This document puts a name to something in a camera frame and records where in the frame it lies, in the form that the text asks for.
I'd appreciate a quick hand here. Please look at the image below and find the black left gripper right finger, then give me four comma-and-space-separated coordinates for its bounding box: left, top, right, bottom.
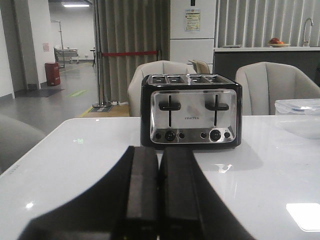
159, 147, 253, 240

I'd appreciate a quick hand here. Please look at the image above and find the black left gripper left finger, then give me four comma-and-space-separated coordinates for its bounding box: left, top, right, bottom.
18, 146, 159, 240

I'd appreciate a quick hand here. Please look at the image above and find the black silver four-slot toaster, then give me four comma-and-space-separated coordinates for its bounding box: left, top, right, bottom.
140, 73, 243, 150

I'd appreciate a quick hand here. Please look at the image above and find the grey chair at left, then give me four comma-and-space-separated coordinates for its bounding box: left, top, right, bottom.
0, 114, 46, 173

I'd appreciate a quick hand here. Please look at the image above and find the cream plastic chair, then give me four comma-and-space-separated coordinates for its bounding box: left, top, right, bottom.
189, 59, 210, 74

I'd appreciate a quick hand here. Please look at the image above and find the beige armchair left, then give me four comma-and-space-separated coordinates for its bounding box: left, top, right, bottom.
127, 60, 198, 118

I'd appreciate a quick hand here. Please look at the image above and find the beige armchair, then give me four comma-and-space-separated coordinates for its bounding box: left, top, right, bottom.
235, 61, 320, 116
127, 60, 198, 118

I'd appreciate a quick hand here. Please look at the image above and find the beige armchair right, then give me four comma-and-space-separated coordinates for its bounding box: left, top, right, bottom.
235, 61, 320, 116

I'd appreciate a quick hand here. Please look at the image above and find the clear plastic food container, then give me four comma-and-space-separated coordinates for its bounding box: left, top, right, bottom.
274, 98, 320, 140

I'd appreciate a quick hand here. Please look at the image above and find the dark kitchen counter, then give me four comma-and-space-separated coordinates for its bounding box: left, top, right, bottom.
213, 46, 320, 87

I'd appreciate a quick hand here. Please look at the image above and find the red bin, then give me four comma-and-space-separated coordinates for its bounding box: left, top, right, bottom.
44, 62, 61, 86

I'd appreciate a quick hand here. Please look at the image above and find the red barrier belt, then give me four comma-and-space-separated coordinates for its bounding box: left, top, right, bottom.
101, 50, 158, 57

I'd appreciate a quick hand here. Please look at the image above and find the grey curtain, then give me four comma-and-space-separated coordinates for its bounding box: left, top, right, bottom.
98, 0, 170, 103

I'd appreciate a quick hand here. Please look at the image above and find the fruit plate on counter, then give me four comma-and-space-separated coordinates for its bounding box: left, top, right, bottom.
268, 37, 291, 48

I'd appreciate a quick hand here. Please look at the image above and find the white refrigerator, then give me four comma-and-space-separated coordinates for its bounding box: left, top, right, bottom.
169, 0, 217, 66

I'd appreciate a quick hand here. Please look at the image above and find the poster on refrigerator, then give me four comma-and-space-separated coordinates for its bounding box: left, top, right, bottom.
184, 8, 201, 32

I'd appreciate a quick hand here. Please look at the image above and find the silver faucet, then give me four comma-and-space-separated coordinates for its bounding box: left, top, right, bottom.
302, 17, 314, 47

